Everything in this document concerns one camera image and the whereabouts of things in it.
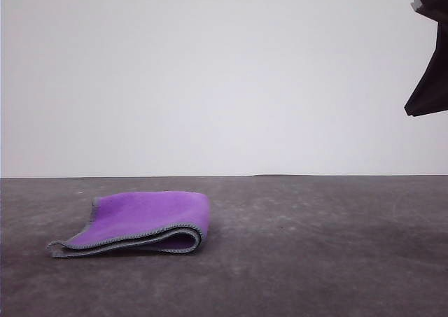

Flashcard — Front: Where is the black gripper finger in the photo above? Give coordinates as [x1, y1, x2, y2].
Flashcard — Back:
[403, 17, 448, 118]

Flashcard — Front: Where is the purple towel with grey hem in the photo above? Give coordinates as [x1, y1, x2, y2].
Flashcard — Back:
[45, 190, 211, 259]

